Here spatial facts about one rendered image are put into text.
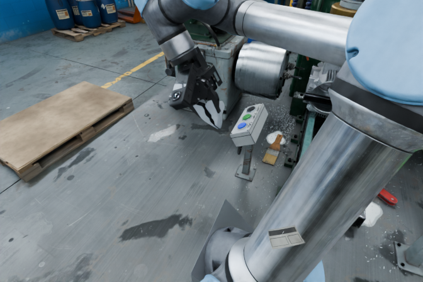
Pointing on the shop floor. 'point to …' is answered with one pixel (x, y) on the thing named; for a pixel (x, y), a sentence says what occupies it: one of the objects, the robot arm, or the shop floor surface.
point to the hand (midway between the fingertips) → (216, 126)
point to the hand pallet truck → (135, 7)
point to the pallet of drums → (82, 12)
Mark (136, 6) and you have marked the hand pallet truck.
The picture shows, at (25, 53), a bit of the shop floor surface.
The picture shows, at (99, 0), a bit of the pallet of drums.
